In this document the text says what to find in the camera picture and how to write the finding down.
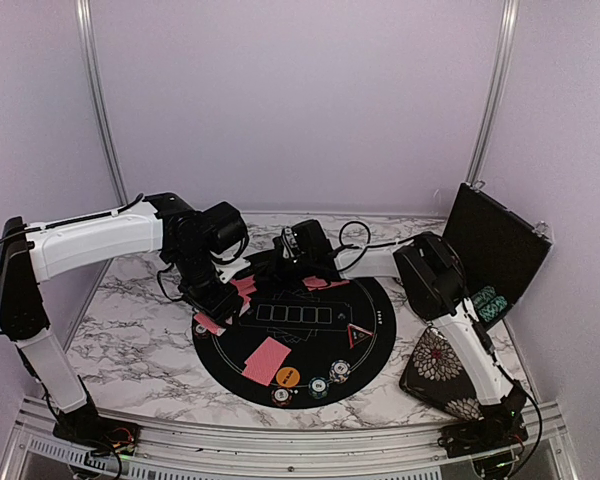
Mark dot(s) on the floral fabric pouch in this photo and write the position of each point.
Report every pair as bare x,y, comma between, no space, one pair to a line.
435,376

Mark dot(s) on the blue orange chip stack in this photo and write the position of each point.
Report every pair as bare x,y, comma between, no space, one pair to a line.
339,371

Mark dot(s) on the red playing card deck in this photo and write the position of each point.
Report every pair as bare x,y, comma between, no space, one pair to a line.
203,325

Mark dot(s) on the red triangular marker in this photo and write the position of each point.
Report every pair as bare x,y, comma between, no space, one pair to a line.
357,335

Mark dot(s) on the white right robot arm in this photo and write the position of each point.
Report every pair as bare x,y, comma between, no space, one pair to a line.
455,343

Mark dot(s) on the orange big blind button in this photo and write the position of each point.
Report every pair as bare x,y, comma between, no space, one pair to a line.
288,377

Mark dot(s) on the red chip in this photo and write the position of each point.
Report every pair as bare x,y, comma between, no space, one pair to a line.
281,397

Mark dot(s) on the black poker chip case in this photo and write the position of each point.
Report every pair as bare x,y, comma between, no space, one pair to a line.
501,253

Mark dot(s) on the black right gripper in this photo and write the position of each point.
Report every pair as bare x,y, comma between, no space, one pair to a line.
278,258

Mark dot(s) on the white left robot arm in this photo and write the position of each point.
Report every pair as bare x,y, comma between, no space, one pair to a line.
35,253

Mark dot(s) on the red card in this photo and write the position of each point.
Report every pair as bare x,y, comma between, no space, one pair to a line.
262,365
314,283
246,287

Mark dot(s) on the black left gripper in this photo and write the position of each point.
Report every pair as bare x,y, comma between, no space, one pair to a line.
217,307

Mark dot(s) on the round black poker mat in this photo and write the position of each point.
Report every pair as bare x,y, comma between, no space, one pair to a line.
313,324

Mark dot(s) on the green chip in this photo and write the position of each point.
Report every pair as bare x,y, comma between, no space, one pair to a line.
318,387

